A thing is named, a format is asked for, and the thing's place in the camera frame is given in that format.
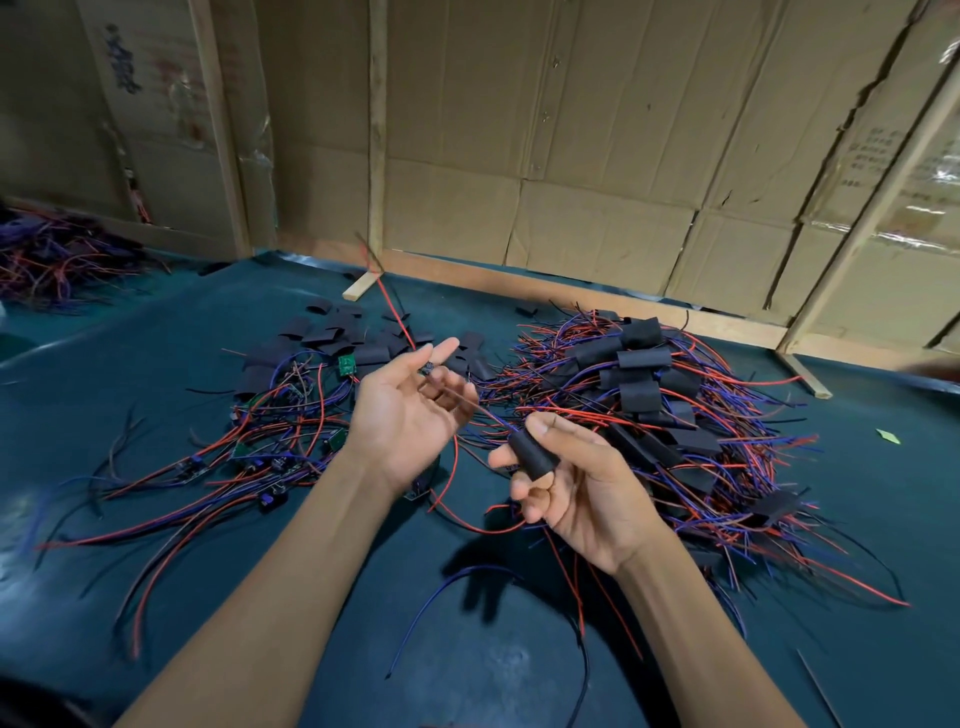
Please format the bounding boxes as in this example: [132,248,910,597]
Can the loose blue wire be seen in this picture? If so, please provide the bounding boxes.
[385,564,519,680]

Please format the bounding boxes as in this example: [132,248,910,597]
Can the person's left forearm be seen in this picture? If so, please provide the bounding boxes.
[120,465,399,728]

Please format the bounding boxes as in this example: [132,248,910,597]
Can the pile of black sleeve pieces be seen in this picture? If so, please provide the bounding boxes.
[232,300,497,399]

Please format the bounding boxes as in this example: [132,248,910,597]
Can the pile of sleeved wired boards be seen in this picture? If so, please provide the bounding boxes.
[502,307,914,632]

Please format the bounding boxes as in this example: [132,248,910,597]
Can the loose curved black wire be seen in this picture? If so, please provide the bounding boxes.
[567,622,591,728]

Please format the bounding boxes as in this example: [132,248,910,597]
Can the wide wooden post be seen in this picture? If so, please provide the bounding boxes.
[187,0,254,260]

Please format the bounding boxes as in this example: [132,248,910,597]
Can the person's left hand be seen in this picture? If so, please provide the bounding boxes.
[337,336,482,497]

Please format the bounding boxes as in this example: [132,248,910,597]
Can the wire pile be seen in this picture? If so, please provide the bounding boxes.
[0,207,159,309]

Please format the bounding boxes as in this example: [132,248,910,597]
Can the black sleeve piece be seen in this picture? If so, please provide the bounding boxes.
[507,424,560,482]

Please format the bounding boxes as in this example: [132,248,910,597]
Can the clear plastic sheet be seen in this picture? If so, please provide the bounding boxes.
[885,120,960,249]

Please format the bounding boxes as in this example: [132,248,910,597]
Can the pale slanted wooden post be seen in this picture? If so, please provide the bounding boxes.
[775,60,960,399]

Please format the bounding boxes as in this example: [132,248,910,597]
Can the pile of unsleeved wired boards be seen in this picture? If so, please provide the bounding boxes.
[0,360,362,662]

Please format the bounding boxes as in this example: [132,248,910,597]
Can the thin wooden post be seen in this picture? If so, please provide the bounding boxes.
[342,0,389,302]

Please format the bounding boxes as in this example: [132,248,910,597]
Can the person's right forearm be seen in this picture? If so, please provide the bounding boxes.
[607,525,804,728]

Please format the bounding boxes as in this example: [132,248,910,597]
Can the person's right hand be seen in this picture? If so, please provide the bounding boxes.
[487,411,677,576]

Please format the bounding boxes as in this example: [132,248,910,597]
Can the wooden ledge board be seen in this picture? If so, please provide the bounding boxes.
[277,232,960,377]

